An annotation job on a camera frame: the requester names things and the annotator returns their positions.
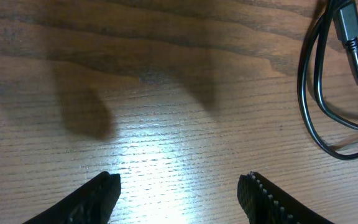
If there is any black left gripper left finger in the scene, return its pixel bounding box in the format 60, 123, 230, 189
25, 171, 121, 224

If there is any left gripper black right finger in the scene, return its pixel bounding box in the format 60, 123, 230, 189
237, 172, 333, 224

